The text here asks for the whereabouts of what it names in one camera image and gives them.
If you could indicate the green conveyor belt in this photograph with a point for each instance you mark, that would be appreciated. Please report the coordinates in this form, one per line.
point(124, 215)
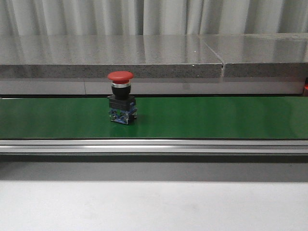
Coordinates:
point(157, 117)

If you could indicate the grey pleated curtain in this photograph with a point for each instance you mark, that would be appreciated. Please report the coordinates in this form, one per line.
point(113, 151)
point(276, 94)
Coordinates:
point(152, 17)

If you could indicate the grey stone slab right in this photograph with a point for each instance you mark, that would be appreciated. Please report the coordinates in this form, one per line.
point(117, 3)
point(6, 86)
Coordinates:
point(283, 55)

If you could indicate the aluminium conveyor frame rail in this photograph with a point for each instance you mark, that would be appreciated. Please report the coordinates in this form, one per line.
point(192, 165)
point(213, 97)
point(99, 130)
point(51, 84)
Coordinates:
point(164, 147)

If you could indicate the grey stone slab left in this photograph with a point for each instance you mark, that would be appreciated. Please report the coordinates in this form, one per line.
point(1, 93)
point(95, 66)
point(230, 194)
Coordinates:
point(76, 57)

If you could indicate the red mushroom push button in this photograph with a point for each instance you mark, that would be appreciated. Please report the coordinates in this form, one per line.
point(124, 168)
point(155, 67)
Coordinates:
point(121, 103)

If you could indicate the grey stone slab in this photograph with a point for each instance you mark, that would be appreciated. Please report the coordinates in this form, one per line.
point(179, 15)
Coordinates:
point(76, 57)
point(283, 55)

